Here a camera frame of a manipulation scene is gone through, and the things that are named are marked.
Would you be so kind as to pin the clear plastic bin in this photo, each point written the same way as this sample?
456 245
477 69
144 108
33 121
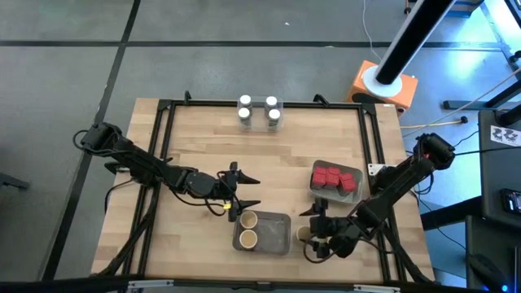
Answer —
260 122

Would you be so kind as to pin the black desk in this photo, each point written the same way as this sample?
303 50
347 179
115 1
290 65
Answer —
498 183

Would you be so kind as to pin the light grey plastic bin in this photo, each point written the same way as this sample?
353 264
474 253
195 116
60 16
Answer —
321 195

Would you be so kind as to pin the red paprika tin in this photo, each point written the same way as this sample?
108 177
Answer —
334 171
333 181
348 183
319 177

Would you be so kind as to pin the silver aluminium bracket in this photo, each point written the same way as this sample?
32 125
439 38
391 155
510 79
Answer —
376 288
150 283

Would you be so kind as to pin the orange box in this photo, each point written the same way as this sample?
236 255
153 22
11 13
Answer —
362 87

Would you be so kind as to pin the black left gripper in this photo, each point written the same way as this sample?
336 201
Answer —
228 187

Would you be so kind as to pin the black computer mouse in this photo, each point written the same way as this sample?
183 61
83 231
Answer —
486 270

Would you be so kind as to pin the white printed sticker sheet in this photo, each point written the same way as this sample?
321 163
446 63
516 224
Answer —
504 136

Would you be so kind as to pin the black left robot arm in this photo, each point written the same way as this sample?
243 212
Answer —
134 156

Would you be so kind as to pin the black pole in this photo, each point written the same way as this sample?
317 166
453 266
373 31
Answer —
411 40

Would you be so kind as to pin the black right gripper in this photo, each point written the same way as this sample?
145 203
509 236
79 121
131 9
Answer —
334 236

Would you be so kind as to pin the black smartphone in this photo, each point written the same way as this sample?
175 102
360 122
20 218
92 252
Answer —
512 201

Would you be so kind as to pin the black stand foot bar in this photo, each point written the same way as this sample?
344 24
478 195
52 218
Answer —
468 105

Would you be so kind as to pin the smoky transparent plastic bin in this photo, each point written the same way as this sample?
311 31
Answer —
272 238

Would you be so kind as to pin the dark floor stand leg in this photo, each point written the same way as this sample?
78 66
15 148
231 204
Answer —
12 181

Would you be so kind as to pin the white round base plate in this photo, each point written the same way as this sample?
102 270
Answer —
372 87

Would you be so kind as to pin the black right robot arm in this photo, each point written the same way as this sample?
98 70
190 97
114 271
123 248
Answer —
395 187

